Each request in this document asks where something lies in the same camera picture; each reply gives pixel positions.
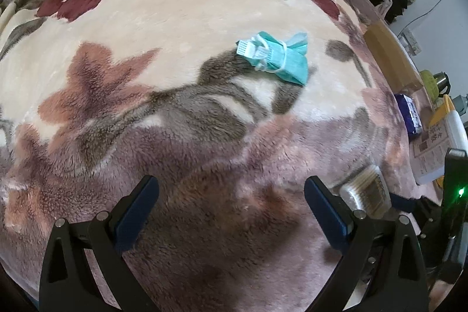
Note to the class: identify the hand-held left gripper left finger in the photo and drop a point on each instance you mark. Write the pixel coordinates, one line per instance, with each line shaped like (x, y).
(139, 208)

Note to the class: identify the white power socket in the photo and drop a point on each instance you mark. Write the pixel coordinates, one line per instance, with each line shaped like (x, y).
(409, 41)

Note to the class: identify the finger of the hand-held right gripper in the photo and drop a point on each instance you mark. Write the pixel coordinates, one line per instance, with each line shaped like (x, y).
(402, 202)

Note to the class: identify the yellow plastic basket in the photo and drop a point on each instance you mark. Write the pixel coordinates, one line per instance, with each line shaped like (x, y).
(440, 111)

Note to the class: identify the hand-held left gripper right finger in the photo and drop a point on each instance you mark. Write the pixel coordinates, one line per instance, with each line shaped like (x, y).
(325, 211)

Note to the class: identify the steel kettle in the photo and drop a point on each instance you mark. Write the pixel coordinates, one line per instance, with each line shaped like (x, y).
(442, 81)

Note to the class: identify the cotton swab pack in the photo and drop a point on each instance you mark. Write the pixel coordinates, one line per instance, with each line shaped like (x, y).
(369, 187)

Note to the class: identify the blue tissue pack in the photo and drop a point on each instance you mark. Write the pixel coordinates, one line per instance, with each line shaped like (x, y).
(409, 114)

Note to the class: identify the green face mask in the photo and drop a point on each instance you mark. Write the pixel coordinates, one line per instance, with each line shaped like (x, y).
(289, 63)

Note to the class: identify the white labelled bottle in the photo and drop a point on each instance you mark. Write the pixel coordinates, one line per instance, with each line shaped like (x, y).
(431, 151)

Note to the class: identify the floral fleece blanket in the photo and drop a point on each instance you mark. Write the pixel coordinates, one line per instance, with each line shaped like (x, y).
(164, 96)

